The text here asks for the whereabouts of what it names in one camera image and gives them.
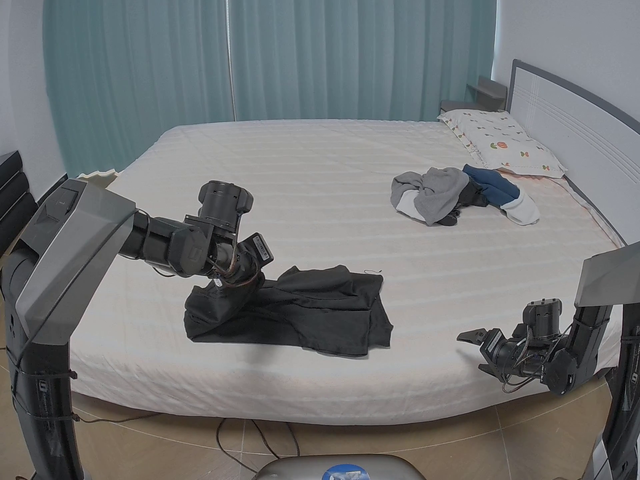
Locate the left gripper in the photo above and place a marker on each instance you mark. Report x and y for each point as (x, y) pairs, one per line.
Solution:
(252, 260)

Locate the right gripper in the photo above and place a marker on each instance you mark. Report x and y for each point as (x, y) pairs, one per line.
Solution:
(507, 353)

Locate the black T-shirt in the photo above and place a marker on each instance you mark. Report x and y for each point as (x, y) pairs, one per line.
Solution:
(310, 313)

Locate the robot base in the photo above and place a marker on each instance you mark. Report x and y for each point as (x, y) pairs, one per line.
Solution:
(300, 470)

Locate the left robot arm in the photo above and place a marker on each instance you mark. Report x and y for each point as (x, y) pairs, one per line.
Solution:
(75, 243)

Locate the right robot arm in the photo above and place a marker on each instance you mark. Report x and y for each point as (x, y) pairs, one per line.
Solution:
(605, 278)

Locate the pile of clothes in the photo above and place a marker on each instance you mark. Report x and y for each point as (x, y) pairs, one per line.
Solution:
(440, 198)

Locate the bed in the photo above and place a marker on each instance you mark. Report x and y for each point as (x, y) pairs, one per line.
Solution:
(325, 178)

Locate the white printed pillow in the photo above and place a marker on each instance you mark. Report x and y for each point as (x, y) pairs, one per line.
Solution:
(500, 140)

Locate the grey bedside table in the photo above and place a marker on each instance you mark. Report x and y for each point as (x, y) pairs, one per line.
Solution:
(487, 90)

